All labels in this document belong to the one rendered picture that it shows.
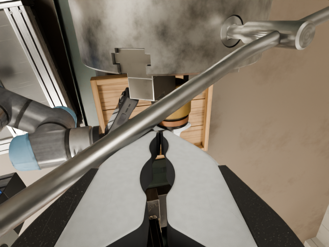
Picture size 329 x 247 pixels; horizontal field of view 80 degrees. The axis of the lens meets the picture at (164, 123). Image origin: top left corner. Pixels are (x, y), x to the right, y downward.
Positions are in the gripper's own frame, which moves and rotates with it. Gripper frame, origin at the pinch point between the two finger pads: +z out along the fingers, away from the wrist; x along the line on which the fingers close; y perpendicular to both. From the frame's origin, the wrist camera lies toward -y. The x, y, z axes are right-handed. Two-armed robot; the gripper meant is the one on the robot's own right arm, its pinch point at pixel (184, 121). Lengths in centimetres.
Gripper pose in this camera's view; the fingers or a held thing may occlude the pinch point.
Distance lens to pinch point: 45.4
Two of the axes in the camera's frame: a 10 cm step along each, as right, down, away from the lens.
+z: 9.7, -1.3, 1.8
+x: 2.2, 4.5, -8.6
